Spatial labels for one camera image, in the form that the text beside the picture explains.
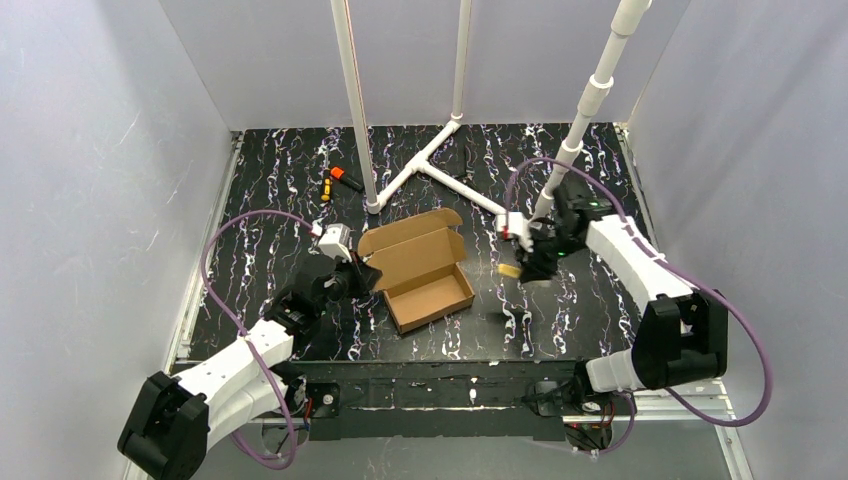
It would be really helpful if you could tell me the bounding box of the brown cardboard box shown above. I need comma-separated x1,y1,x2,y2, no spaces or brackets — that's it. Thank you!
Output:
357,208,475,335

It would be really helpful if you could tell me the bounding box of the yellow marker pen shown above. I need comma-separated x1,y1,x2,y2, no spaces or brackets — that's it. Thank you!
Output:
497,263,522,279

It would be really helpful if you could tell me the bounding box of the orange black marker pen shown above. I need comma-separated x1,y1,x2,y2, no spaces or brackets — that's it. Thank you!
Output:
329,166,365,193

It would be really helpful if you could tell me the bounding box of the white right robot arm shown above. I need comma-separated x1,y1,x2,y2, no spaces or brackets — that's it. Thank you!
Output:
516,183,728,396

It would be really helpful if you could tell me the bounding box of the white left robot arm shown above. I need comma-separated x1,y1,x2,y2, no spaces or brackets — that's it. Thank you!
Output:
117,254,383,479

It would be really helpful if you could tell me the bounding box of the orange yellow black screwdriver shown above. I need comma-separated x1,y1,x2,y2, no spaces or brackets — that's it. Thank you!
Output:
321,178,332,202

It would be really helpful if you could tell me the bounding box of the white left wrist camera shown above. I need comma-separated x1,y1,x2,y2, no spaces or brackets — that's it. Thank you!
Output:
316,223,353,262

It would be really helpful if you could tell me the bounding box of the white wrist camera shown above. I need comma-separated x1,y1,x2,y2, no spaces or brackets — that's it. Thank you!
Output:
316,223,353,262
495,211,534,253

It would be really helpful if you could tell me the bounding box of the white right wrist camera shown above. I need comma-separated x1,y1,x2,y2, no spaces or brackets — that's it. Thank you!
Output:
495,211,534,253

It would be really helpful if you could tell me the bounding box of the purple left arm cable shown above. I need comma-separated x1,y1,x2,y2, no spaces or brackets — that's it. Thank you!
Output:
199,209,326,472

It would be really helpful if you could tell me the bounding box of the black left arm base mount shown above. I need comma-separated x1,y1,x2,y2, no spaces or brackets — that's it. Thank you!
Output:
272,363,341,426

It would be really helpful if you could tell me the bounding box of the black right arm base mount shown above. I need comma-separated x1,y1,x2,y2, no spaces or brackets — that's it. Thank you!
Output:
519,378,632,417

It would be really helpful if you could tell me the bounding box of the white PVC pipe frame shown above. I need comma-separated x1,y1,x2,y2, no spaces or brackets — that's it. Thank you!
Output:
329,0,654,223

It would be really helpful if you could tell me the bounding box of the aluminium rail frame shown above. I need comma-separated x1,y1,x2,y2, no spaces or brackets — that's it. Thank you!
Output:
122,129,757,480

